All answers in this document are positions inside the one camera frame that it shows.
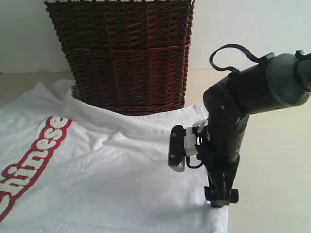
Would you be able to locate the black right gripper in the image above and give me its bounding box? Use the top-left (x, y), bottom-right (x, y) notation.
top-left (168, 125), bottom-right (241, 208)

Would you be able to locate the white t-shirt red print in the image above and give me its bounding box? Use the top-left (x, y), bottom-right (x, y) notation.
top-left (0, 80), bottom-right (228, 233)

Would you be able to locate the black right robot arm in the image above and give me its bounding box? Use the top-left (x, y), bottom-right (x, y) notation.
top-left (168, 50), bottom-right (311, 208)

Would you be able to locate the dark red wicker basket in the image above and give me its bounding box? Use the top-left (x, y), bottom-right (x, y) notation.
top-left (44, 0), bottom-right (194, 116)

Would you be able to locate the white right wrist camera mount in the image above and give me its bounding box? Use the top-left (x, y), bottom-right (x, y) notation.
top-left (184, 119), bottom-right (210, 157)

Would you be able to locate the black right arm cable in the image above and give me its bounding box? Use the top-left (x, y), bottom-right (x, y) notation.
top-left (209, 44), bottom-right (258, 73)

